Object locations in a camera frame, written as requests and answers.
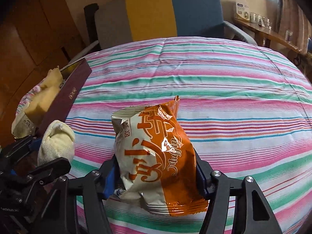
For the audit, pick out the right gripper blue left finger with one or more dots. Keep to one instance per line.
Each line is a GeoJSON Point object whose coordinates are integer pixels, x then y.
{"type": "Point", "coordinates": [97, 186]}

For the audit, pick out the pink curtain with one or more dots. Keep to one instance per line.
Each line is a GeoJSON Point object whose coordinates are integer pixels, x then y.
{"type": "Point", "coordinates": [293, 19]}

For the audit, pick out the large yellow sponge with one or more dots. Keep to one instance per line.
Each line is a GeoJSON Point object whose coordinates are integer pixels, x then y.
{"type": "Point", "coordinates": [40, 104]}

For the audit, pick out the white product box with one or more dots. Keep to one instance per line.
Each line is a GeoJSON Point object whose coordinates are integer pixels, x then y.
{"type": "Point", "coordinates": [241, 10]}

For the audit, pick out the tricolour armchair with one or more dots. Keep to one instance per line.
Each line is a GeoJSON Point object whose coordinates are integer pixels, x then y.
{"type": "Point", "coordinates": [125, 21]}

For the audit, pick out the wooden side table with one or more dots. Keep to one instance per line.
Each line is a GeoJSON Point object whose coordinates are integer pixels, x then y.
{"type": "Point", "coordinates": [264, 36]}

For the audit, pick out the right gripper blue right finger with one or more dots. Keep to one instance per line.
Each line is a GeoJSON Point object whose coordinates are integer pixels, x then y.
{"type": "Point", "coordinates": [214, 187]}

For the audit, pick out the small white box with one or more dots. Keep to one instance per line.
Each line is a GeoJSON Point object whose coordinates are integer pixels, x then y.
{"type": "Point", "coordinates": [22, 126]}

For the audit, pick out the snack bag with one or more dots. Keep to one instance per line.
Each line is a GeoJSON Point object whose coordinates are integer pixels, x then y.
{"type": "Point", "coordinates": [157, 160]}

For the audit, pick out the small yellow sponge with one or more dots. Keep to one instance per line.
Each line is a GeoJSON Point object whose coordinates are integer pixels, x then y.
{"type": "Point", "coordinates": [54, 78]}

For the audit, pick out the gold maroon gift box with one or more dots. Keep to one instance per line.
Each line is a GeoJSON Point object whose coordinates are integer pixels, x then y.
{"type": "Point", "coordinates": [75, 75]}

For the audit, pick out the striped tablecloth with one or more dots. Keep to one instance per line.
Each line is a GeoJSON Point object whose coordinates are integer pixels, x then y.
{"type": "Point", "coordinates": [246, 109]}

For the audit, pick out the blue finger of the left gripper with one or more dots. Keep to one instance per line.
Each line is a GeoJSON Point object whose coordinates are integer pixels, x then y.
{"type": "Point", "coordinates": [13, 153]}
{"type": "Point", "coordinates": [50, 171]}

